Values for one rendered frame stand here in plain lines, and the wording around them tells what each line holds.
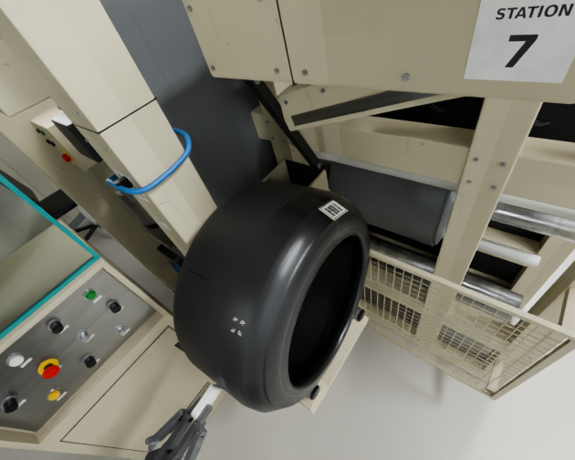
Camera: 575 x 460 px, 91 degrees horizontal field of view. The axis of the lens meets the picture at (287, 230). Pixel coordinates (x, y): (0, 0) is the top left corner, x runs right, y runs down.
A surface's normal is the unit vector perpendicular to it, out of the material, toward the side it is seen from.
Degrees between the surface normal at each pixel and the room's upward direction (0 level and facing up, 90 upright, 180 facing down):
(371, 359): 0
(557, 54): 90
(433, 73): 90
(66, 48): 90
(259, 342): 56
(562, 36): 90
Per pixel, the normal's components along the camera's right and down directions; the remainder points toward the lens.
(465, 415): -0.22, -0.65
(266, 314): 0.18, 0.06
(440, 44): -0.59, 0.68
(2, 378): 0.77, 0.34
